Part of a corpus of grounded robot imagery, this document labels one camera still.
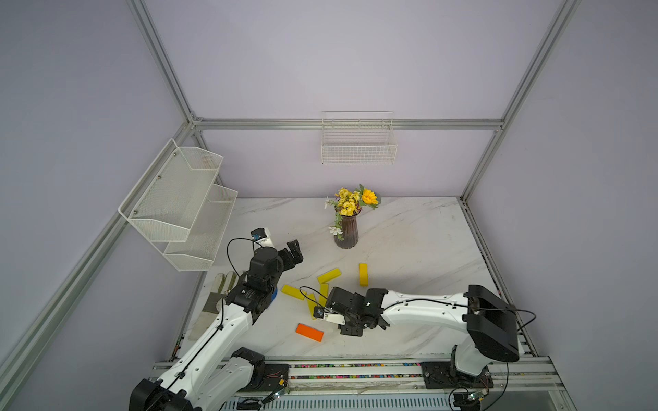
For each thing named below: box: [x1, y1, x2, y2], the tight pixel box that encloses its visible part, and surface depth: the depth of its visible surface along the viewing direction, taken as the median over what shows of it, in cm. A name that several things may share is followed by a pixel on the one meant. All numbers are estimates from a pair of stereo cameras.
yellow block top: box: [317, 268, 342, 284], surface depth 97 cm
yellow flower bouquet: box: [323, 183, 382, 241], surface depth 88 cm
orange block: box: [294, 322, 324, 343], surface depth 84 cm
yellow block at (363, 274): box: [358, 262, 369, 287], surface depth 97 cm
